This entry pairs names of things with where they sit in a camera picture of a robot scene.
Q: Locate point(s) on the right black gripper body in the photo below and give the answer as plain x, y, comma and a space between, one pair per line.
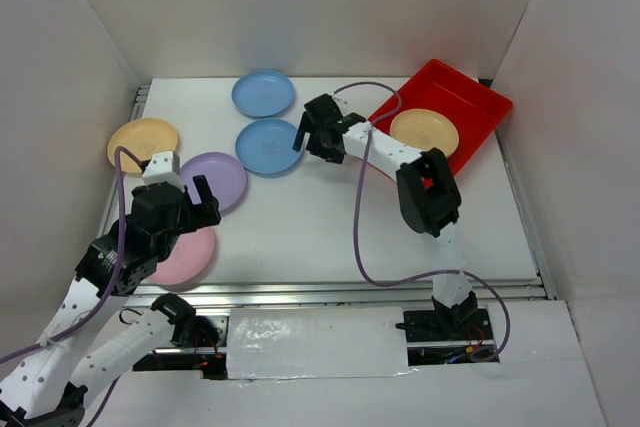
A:
319, 145

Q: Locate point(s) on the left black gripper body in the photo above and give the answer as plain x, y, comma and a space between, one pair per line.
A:
186, 225

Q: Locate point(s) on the blue plate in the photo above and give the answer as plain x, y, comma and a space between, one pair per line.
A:
263, 93
265, 147

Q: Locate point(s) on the purple plate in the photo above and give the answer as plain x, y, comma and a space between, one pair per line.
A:
225, 175

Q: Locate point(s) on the pink plate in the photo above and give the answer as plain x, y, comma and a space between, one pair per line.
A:
189, 257

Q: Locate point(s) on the orange plate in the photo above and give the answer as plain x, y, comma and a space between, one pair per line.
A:
425, 129
143, 138

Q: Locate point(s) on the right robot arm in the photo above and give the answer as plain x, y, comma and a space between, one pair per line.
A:
428, 196

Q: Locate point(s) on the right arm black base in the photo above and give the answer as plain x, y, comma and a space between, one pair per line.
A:
422, 326

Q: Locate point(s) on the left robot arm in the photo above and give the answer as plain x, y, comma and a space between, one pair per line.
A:
59, 376

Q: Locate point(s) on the red plastic bin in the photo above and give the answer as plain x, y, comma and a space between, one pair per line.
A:
473, 108

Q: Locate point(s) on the white taped cover panel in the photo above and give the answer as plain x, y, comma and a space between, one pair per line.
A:
328, 342

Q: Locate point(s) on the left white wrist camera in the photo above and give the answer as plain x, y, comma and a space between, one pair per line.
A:
163, 167

